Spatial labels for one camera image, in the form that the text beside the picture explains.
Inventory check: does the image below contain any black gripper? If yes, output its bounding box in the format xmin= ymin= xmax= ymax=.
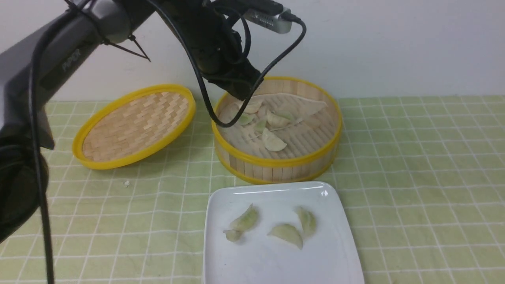
xmin=159 ymin=0 xmax=260 ymax=101

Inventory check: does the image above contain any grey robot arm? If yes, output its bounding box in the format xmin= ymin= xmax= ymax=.
xmin=1 ymin=0 xmax=264 ymax=241

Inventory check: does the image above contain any pale green dumpling on plate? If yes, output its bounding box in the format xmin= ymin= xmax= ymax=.
xmin=295 ymin=206 xmax=317 ymax=239
xmin=267 ymin=223 xmax=304 ymax=250
xmin=230 ymin=204 xmax=259 ymax=232

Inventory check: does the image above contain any white square plate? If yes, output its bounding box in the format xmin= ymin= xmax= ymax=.
xmin=202 ymin=181 xmax=365 ymax=284

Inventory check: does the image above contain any pale dumpling in steamer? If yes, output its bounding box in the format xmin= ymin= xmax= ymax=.
xmin=237 ymin=113 xmax=256 ymax=127
xmin=266 ymin=111 xmax=295 ymax=128
xmin=234 ymin=99 xmax=263 ymax=114
xmin=254 ymin=119 xmax=267 ymax=133

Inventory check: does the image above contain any bamboo steamer lid yellow rim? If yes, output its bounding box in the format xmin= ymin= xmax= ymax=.
xmin=72 ymin=84 xmax=196 ymax=170

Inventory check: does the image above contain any bamboo steamer basket yellow rim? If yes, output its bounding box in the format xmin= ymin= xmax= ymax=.
xmin=211 ymin=76 xmax=343 ymax=185

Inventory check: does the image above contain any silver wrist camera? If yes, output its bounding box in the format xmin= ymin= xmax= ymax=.
xmin=243 ymin=7 xmax=292 ymax=34

